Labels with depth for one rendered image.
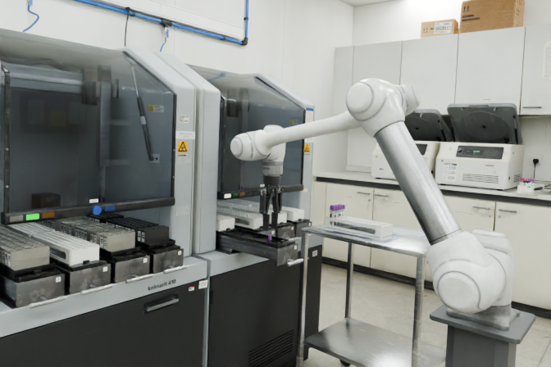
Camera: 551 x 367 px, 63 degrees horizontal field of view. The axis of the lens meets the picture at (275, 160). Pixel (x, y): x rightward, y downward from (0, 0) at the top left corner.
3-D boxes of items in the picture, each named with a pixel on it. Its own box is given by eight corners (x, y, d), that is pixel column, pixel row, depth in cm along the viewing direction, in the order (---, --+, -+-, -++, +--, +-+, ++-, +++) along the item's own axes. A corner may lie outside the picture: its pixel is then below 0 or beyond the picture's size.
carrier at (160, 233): (166, 241, 177) (166, 225, 177) (169, 242, 176) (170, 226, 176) (140, 245, 168) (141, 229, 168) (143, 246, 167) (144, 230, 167)
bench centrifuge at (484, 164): (433, 184, 375) (437, 101, 371) (456, 180, 423) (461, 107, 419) (506, 192, 340) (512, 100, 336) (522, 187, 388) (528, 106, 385)
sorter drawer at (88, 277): (-13, 252, 181) (-13, 230, 181) (24, 246, 192) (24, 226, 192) (76, 299, 135) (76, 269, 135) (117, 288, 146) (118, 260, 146)
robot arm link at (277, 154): (270, 160, 200) (251, 160, 189) (271, 125, 199) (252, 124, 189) (289, 161, 193) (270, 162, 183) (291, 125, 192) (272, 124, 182)
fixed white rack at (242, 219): (209, 222, 227) (210, 210, 227) (224, 219, 235) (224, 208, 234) (253, 232, 208) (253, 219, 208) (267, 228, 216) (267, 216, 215)
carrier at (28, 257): (47, 263, 142) (47, 244, 142) (50, 264, 141) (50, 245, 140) (6, 270, 133) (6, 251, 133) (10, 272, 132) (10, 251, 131)
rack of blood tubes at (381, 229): (324, 229, 211) (325, 216, 211) (336, 227, 219) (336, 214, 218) (381, 241, 191) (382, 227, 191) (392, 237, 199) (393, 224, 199)
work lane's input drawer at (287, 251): (168, 237, 220) (169, 219, 220) (190, 233, 231) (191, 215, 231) (285, 269, 174) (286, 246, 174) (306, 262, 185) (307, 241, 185)
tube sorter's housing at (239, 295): (79, 350, 254) (84, 61, 245) (194, 310, 319) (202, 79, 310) (207, 434, 187) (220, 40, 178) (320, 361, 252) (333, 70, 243)
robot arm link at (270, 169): (257, 160, 192) (257, 174, 192) (274, 162, 186) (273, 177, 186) (270, 160, 199) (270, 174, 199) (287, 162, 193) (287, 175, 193)
